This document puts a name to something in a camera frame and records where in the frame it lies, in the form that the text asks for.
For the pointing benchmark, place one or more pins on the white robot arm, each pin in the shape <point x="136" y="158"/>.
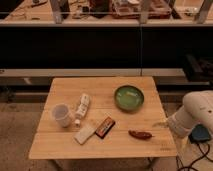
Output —
<point x="197" y="108"/>

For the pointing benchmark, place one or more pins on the green ceramic bowl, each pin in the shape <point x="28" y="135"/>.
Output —
<point x="128" y="98"/>

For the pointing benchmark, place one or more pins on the white tube bottle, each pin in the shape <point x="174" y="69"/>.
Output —
<point x="82" y="109"/>

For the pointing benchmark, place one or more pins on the dark orange candy bar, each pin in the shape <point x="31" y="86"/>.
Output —
<point x="104" y="127"/>

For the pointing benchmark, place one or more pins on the clear plastic measuring cup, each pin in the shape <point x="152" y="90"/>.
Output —
<point x="61" y="115"/>

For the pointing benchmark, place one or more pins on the white rectangular sponge block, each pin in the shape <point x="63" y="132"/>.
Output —
<point x="84" y="134"/>

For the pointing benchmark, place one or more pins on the wooden folding table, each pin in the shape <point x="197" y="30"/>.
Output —
<point x="54" y="142"/>

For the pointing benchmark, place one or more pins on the black box at right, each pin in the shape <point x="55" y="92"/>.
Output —
<point x="198" y="69"/>

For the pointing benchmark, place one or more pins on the blue foot pedal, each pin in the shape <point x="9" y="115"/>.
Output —
<point x="199" y="134"/>

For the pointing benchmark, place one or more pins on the long wooden workbench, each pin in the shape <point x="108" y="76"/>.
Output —
<point x="106" y="13"/>

